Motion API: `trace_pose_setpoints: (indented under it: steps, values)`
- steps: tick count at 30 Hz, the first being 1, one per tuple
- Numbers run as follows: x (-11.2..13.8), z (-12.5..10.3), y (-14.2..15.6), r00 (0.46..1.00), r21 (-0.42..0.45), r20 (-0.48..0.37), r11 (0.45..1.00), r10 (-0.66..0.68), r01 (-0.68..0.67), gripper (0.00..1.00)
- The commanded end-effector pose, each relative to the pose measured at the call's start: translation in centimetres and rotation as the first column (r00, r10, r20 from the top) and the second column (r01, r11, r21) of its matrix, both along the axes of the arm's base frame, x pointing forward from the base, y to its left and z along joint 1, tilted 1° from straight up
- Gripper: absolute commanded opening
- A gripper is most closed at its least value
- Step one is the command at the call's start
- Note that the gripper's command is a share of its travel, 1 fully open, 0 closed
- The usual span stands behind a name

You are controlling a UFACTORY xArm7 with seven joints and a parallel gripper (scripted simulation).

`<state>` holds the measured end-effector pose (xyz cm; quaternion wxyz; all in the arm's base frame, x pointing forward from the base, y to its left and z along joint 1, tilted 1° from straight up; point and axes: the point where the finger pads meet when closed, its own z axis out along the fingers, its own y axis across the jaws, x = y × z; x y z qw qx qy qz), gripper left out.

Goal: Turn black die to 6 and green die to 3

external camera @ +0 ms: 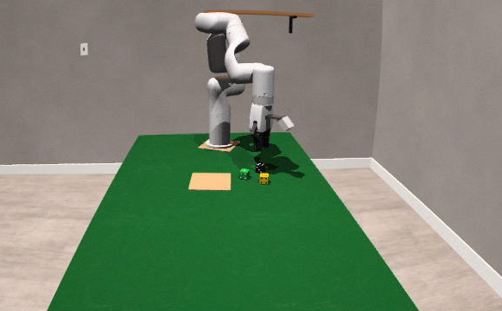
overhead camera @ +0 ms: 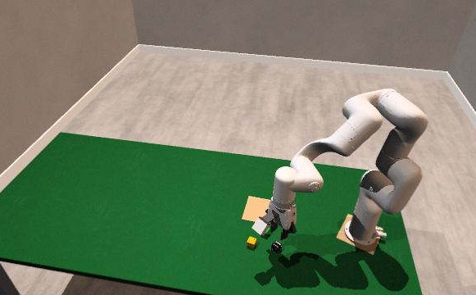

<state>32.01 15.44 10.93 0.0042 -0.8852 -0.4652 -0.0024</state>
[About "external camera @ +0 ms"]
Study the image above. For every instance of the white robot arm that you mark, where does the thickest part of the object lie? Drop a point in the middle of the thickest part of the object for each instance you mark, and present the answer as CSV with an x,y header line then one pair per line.
x,y
222,61

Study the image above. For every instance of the green die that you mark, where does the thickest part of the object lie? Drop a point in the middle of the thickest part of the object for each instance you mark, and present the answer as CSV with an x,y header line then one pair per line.
x,y
244,174

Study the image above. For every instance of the black die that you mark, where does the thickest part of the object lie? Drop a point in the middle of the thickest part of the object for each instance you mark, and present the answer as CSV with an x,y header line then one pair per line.
x,y
260,168

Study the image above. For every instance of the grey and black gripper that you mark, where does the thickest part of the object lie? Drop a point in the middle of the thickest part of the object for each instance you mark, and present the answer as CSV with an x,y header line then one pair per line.
x,y
259,122

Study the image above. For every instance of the yellow die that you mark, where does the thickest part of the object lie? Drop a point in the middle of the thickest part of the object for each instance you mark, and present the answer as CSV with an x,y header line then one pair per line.
x,y
264,178

